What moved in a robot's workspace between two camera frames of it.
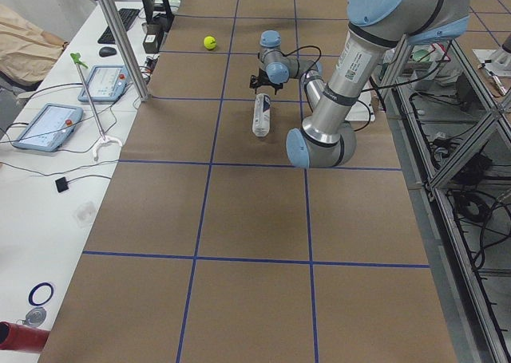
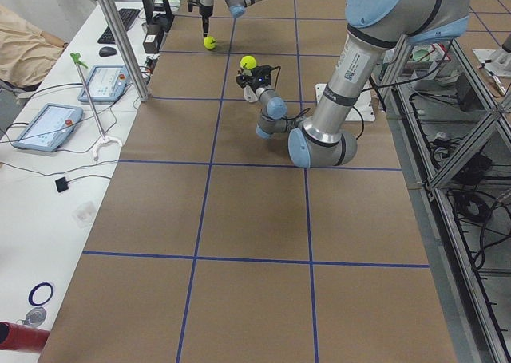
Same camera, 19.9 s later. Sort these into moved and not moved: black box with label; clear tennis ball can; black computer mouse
Moved: clear tennis ball can
Not moved: black box with label; black computer mouse
